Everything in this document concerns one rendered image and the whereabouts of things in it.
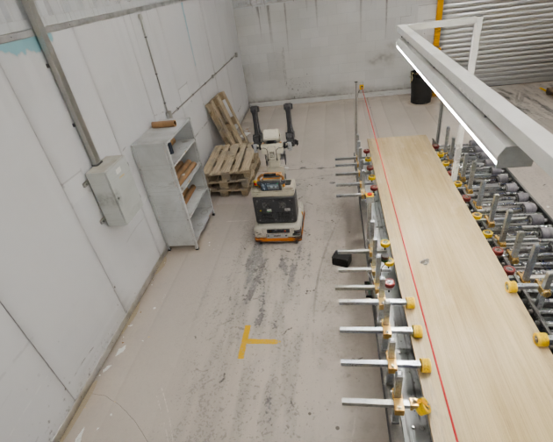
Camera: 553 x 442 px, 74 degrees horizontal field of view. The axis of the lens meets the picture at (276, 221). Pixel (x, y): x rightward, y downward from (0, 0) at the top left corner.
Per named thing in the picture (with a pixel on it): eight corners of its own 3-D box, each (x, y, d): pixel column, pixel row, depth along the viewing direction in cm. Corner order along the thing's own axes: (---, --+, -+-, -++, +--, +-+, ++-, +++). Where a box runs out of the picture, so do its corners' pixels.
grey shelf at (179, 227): (168, 251, 510) (129, 146, 425) (188, 215, 584) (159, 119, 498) (198, 250, 503) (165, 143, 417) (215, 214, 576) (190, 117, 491)
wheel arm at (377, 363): (341, 367, 226) (341, 362, 224) (341, 361, 229) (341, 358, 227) (427, 368, 218) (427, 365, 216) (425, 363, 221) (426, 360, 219)
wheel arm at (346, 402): (341, 405, 206) (341, 402, 204) (341, 400, 209) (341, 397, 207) (410, 409, 200) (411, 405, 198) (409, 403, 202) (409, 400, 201)
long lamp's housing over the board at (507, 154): (495, 168, 131) (499, 147, 126) (395, 47, 327) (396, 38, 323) (532, 166, 129) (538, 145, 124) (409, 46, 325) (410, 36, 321)
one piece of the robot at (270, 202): (298, 231, 482) (291, 174, 436) (257, 231, 491) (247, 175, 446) (300, 217, 509) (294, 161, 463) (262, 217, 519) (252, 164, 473)
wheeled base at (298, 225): (302, 242, 482) (300, 227, 468) (254, 243, 493) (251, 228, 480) (305, 214, 537) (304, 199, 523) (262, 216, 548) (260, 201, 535)
